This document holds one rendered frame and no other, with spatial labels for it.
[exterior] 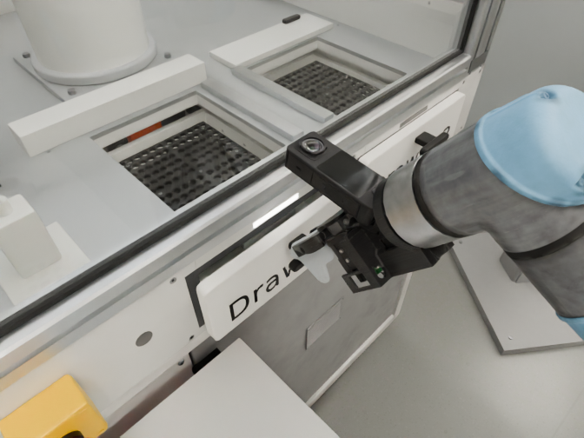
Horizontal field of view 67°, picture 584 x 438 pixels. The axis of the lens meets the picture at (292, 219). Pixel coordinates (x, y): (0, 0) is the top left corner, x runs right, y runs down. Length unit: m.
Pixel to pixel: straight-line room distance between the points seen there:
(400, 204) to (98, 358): 0.36
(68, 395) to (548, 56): 1.96
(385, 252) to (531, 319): 1.33
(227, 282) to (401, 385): 1.05
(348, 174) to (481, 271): 1.40
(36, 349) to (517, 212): 0.42
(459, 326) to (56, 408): 1.37
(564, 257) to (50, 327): 0.42
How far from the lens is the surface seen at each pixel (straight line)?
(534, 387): 1.64
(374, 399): 1.46
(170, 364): 0.65
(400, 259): 0.42
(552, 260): 0.33
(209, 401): 0.63
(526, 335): 1.69
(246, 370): 0.64
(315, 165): 0.42
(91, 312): 0.48
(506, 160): 0.29
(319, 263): 0.51
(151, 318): 0.54
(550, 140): 0.29
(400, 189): 0.36
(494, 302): 1.72
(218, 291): 0.52
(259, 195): 0.53
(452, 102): 0.85
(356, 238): 0.43
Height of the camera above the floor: 1.34
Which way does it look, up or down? 46 degrees down
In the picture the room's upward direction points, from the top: straight up
